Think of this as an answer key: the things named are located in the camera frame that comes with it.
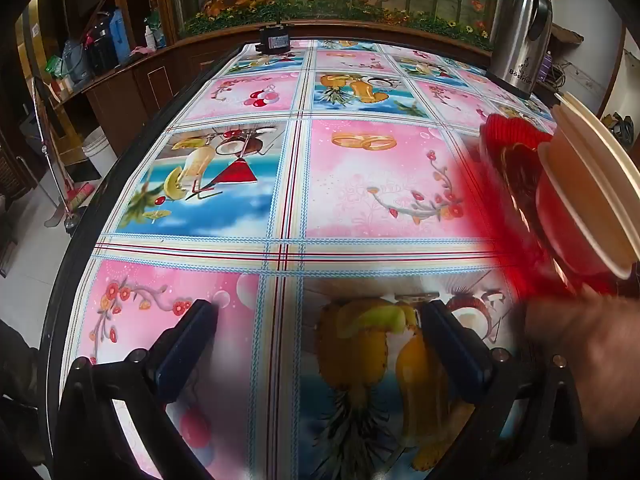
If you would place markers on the black kettle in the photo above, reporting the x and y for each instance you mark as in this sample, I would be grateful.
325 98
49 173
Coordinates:
100 45

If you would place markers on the blue water jug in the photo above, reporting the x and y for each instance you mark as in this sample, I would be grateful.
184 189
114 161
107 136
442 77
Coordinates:
119 30

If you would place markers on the purple bottle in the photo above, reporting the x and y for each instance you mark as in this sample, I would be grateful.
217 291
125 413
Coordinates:
547 66

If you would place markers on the white bucket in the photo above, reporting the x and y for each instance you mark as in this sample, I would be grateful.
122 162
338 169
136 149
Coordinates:
100 152

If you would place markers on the pink cloth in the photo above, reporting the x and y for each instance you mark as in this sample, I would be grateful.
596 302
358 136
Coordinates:
140 52

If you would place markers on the small black device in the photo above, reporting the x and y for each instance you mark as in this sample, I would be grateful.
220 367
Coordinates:
274 40

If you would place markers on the white foam bowl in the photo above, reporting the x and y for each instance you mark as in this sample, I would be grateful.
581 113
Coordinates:
580 210

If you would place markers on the pink broom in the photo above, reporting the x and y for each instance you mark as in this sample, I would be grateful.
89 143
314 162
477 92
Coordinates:
80 196

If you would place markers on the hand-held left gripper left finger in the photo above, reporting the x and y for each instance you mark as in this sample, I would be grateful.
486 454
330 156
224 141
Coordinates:
185 345

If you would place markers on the stainless steel thermos flask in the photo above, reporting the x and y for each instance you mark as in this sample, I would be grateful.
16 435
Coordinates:
515 35

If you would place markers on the white spray bottle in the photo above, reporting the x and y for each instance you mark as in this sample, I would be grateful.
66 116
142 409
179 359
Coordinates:
150 36

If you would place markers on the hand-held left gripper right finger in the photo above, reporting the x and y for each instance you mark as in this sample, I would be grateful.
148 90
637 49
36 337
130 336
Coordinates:
457 355

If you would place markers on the small red gold-rimmed plate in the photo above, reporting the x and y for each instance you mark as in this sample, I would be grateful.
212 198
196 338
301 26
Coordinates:
515 170

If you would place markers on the large red glass plate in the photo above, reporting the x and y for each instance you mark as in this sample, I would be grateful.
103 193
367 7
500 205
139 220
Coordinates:
500 250

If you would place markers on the green packet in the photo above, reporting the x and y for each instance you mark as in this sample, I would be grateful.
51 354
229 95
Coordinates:
52 66

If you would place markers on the person's right hand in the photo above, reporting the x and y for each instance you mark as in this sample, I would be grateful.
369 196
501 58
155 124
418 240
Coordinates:
600 350

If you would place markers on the green bottle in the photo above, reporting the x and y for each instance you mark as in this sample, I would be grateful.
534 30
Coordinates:
161 30

